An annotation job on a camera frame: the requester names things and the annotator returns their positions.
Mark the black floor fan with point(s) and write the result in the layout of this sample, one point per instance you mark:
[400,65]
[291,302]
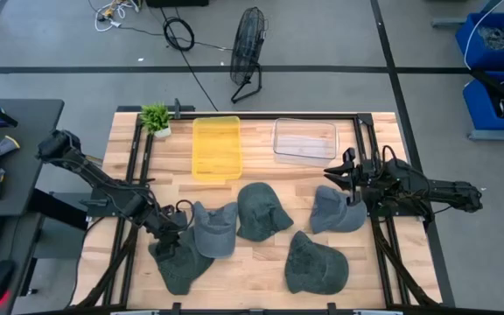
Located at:
[247,48]

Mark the grey-blue cap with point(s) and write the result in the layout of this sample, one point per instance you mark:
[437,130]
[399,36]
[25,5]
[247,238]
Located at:
[333,214]
[214,236]

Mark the small green potted plant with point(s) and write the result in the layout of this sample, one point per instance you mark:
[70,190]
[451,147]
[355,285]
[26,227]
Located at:
[156,118]

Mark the black table bracket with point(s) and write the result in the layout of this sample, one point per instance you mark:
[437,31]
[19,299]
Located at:
[176,308]
[331,308]

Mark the blue storage bin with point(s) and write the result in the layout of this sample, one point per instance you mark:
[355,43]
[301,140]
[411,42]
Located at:
[475,50]
[479,109]

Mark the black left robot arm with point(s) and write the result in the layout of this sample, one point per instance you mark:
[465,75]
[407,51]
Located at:
[103,179]

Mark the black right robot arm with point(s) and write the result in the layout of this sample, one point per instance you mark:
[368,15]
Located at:
[444,190]

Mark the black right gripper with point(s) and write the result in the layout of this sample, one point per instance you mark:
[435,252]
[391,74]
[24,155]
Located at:
[363,177]

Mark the dark green cap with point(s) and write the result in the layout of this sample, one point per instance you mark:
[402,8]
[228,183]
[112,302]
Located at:
[261,210]
[315,267]
[182,273]

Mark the black metal table frame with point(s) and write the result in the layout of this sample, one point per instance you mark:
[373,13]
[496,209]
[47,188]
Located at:
[256,116]

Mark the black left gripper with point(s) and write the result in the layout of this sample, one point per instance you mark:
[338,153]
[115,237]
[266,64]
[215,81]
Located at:
[170,234]

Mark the blue storage bins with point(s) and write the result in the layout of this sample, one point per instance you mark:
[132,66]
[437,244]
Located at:
[497,135]

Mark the black desk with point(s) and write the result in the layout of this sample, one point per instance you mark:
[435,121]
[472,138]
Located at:
[33,131]

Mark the yellow translucent plastic bin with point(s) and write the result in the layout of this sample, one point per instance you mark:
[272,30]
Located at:
[217,149]

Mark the black box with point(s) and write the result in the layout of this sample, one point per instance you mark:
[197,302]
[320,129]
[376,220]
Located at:
[177,2]

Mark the clear plastic bin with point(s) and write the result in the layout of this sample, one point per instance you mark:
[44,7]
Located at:
[304,140]

